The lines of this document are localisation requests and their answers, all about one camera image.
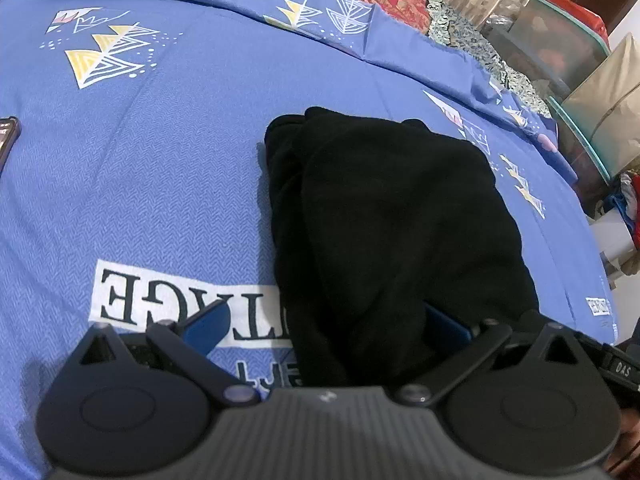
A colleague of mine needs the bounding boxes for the black pants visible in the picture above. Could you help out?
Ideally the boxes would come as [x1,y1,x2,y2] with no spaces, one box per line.
[265,107,539,389]

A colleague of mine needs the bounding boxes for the black smartphone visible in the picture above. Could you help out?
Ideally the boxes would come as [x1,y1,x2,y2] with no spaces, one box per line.
[0,116,21,172]

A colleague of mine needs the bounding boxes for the person's right hand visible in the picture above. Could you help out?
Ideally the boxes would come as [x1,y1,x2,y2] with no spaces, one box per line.
[604,408,640,479]

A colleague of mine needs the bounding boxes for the pile of colourful clothes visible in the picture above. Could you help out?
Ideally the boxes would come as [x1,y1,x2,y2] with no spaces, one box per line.
[603,170,639,275]

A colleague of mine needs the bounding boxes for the blue printed bedsheet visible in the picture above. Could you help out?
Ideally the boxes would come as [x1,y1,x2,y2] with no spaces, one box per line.
[1,0,618,479]

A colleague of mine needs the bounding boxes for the beige fabric storage bag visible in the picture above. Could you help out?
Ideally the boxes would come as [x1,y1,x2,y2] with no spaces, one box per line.
[562,34,640,176]

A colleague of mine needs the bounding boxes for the clear storage bin teal lid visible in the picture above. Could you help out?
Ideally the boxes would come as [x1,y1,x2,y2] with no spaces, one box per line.
[483,0,611,101]

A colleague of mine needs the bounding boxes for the lower clear bin teal lid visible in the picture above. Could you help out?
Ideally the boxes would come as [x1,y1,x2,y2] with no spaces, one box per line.
[546,95,614,216]

